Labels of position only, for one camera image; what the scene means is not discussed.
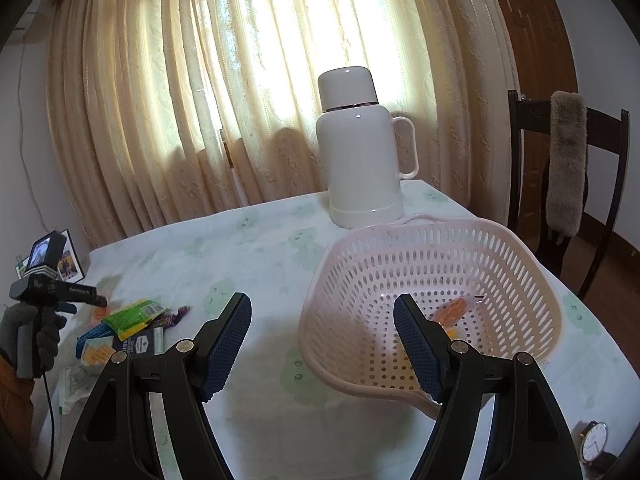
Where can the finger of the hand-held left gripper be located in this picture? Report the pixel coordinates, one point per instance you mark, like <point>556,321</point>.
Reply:
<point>90,297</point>

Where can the purple snack wrapper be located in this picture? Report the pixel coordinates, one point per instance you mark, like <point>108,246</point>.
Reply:
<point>175,316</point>

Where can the dark wooden chair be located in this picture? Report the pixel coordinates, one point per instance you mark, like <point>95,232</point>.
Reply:
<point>602,200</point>

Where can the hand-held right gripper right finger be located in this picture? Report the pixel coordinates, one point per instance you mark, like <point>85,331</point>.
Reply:
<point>417,345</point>

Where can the person's left hand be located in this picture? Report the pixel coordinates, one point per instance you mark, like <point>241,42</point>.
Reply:
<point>50,335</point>

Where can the wristwatch with white dial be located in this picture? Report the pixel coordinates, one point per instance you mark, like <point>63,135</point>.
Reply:
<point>594,442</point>

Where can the small round orange snack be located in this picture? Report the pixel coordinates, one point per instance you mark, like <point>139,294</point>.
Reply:
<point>99,313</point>

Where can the person's left forearm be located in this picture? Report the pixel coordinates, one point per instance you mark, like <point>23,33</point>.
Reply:
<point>12,395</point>

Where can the white snack packet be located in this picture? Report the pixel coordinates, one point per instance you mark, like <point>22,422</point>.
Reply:
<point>77,385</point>

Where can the white thermos jug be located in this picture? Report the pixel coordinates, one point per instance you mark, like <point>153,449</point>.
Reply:
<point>362,160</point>

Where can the cream pleated curtain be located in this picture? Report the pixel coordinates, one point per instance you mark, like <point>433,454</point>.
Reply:
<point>200,85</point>

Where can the teal snack packet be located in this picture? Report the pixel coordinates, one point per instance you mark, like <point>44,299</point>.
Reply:
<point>92,334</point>

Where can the grey furry scarf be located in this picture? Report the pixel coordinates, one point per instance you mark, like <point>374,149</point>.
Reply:
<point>566,160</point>

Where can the dark blue snack packet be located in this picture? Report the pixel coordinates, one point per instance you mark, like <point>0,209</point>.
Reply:
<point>137,344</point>

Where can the pink perforated plastic basket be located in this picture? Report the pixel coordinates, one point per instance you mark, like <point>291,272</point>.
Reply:
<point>360,285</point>

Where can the brown wooden door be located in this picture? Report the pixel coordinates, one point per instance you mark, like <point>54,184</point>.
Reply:
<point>535,25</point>

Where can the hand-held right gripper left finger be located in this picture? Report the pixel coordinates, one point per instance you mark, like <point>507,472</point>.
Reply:
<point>227,345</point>

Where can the photo frame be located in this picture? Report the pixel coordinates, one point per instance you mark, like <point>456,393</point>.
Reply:
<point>70,260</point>

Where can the green snack packet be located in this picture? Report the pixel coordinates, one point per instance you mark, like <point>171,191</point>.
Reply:
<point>135,316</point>

